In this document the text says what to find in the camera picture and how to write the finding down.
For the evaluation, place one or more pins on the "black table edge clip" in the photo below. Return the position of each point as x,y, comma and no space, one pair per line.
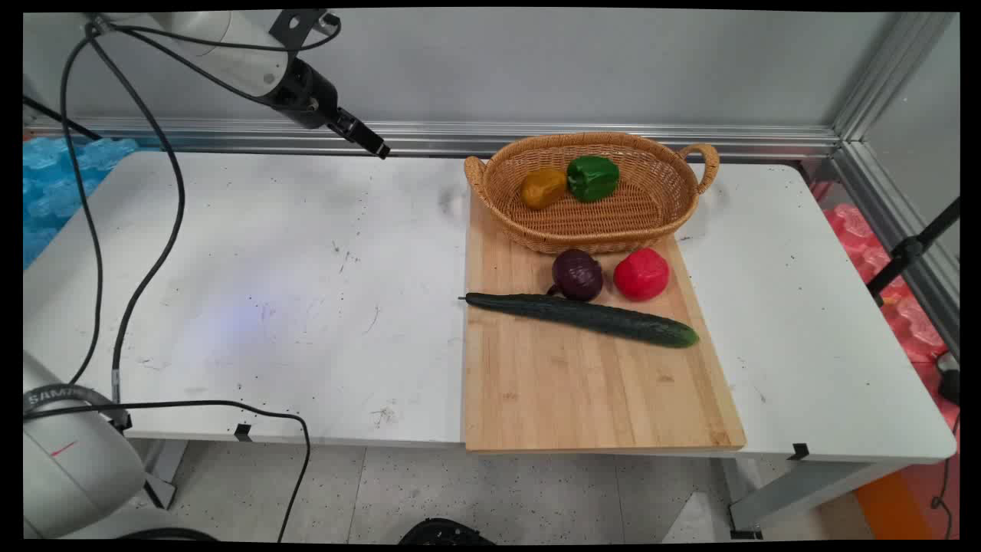
798,451
243,432

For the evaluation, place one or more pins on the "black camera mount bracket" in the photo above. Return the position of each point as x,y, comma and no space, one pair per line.
295,27

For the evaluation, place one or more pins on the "red bell pepper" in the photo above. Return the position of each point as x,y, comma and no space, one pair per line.
641,274

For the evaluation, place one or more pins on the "blue bubble wrap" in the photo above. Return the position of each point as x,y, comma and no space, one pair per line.
57,184

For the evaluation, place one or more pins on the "yellow bell pepper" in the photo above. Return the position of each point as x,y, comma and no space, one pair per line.
542,188

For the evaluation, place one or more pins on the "black power adapter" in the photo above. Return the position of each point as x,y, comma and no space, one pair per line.
949,386

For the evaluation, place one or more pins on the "long dark green cucumber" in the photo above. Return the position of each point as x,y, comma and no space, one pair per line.
590,317

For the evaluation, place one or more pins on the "red bubble wrap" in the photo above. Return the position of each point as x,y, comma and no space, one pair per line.
897,299

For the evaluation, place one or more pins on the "black round floor object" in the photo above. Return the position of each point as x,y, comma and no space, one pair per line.
444,531

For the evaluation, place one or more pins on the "black tripod stand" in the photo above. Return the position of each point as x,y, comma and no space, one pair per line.
908,253

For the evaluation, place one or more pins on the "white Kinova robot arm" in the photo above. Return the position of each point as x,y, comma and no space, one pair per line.
222,46

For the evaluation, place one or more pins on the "grey table leg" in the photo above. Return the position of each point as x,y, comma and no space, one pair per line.
812,491

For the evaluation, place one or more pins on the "wooden cutting board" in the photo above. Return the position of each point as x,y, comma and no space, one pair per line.
590,383

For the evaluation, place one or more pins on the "green bell pepper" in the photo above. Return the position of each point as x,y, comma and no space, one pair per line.
592,177

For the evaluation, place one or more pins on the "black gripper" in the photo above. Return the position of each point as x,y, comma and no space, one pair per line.
306,93

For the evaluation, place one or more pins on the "purple red onion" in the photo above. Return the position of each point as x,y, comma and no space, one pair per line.
579,274

